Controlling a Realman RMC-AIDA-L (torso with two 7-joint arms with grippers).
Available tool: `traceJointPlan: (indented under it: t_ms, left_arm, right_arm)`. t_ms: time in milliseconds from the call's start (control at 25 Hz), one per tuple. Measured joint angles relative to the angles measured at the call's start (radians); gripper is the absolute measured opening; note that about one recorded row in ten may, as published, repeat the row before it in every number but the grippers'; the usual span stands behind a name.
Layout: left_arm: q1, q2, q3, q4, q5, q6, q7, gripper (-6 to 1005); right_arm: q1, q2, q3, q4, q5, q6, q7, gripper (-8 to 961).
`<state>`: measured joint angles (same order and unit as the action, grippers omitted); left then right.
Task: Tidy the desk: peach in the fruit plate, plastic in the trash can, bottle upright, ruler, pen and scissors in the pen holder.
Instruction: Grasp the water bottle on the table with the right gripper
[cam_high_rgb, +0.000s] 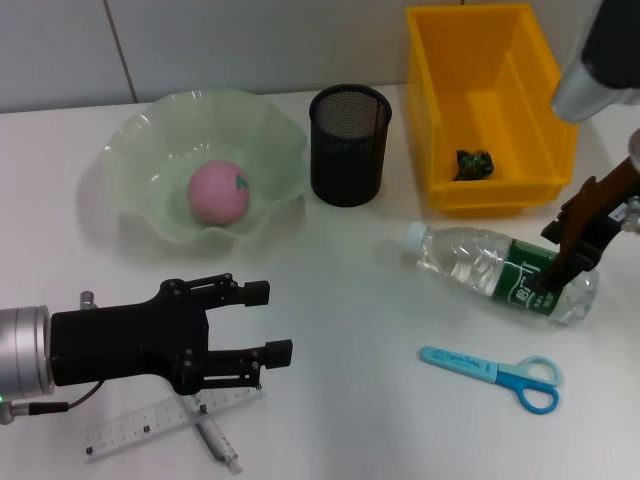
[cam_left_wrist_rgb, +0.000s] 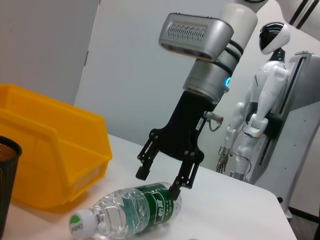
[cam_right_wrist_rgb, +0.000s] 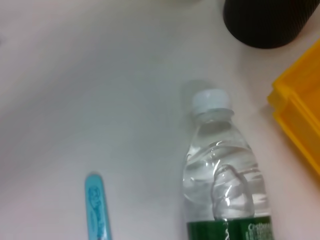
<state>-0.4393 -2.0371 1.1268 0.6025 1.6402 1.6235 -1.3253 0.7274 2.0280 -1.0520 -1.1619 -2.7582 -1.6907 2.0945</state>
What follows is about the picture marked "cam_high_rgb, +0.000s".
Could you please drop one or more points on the grey pen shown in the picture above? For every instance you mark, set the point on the grey pen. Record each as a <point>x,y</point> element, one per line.
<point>220,440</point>

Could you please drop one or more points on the black mesh pen holder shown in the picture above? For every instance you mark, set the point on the black mesh pen holder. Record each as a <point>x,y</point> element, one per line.
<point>350,165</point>

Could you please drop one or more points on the blue scissors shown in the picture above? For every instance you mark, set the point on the blue scissors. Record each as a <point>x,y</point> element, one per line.
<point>460,362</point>

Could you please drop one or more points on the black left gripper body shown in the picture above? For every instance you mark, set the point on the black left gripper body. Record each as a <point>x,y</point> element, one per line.
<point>125,340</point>

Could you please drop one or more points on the transparent plastic ruler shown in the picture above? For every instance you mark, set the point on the transparent plastic ruler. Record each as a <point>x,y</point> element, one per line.
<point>125,432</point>

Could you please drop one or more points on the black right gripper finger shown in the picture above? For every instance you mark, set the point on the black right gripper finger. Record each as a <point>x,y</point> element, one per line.
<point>555,231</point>
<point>575,265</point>

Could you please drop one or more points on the clear water bottle green label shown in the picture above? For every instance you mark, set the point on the clear water bottle green label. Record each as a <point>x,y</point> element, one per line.
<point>465,260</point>

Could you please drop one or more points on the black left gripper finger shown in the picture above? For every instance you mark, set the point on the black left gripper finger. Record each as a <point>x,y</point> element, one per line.
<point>240,362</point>
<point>235,295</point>

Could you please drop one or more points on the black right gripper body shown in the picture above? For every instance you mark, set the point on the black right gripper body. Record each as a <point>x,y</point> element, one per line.
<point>600,215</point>

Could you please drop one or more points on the pink toy peach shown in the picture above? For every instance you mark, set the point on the pink toy peach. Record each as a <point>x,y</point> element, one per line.
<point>215,195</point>

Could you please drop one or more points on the green glass fruit plate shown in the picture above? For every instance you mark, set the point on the green glass fruit plate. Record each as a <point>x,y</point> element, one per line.
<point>150,150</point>

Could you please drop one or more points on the green plastic wrapper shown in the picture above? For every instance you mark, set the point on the green plastic wrapper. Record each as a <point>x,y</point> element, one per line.
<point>475,165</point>

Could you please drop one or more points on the yellow plastic bin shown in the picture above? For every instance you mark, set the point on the yellow plastic bin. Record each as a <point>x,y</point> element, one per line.
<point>500,100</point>

